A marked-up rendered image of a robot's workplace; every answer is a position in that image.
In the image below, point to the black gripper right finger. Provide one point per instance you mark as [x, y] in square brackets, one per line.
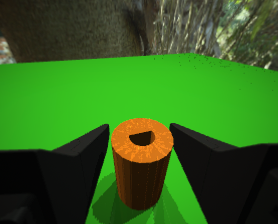
[225, 179]

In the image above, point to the orange knob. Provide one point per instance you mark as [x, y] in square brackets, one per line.
[141, 150]

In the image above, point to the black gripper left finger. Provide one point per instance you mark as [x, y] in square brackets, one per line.
[63, 180]

